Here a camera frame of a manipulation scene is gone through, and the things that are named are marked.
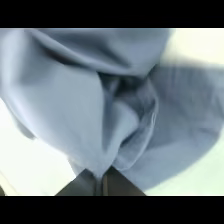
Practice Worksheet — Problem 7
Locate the blue shirt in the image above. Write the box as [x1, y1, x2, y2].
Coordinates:
[0, 28, 224, 192]

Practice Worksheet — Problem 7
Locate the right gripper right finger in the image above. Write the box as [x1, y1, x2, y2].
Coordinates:
[101, 166, 148, 197]

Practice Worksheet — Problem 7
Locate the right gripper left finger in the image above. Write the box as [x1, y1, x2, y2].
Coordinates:
[54, 168, 102, 197]

